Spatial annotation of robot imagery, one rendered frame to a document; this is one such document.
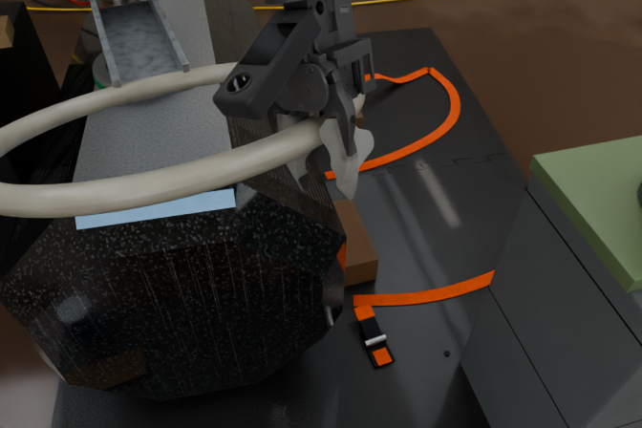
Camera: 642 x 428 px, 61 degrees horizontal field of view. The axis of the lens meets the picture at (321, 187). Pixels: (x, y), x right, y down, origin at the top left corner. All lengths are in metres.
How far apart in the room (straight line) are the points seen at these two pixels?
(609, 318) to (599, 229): 0.16
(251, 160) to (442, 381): 1.39
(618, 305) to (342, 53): 0.73
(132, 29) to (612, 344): 1.06
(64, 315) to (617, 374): 1.11
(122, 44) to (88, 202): 0.63
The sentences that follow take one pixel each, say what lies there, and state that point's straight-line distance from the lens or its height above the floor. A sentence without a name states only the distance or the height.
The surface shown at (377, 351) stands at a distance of 1.79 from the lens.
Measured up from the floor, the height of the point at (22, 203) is 1.26.
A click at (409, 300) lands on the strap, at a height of 0.02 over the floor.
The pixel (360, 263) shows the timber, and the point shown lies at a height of 0.13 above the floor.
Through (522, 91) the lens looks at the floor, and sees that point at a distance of 2.96.
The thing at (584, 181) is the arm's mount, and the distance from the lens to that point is 1.15.
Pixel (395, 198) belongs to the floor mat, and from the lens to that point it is 2.21.
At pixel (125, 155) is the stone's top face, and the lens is 1.24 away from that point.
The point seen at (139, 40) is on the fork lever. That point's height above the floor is 1.08.
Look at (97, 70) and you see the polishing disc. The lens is 1.43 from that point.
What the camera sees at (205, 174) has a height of 1.28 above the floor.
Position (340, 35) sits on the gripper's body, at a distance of 0.55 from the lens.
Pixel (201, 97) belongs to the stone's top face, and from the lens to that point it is 1.36.
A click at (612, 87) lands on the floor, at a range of 3.17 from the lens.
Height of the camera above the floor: 1.61
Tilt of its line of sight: 46 degrees down
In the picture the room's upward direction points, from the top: straight up
